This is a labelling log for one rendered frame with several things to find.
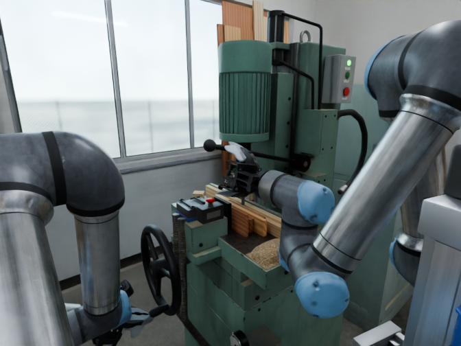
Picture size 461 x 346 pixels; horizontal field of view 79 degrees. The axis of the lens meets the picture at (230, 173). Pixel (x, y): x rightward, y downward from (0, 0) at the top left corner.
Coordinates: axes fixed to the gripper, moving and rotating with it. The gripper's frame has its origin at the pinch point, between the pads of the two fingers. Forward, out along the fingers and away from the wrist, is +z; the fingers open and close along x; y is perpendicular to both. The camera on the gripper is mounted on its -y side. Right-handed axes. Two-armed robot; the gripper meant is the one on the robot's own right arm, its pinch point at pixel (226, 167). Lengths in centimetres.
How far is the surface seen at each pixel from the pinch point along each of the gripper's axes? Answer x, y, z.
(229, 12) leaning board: -108, -85, 148
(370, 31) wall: -129, -215, 98
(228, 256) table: 27.4, -5.7, -1.8
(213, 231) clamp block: 21.5, -2.7, 4.2
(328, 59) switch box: -41, -35, 0
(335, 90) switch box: -31.1, -37.4, -4.1
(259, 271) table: 24.7, -5.1, -16.2
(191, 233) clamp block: 21.5, 5.3, 4.6
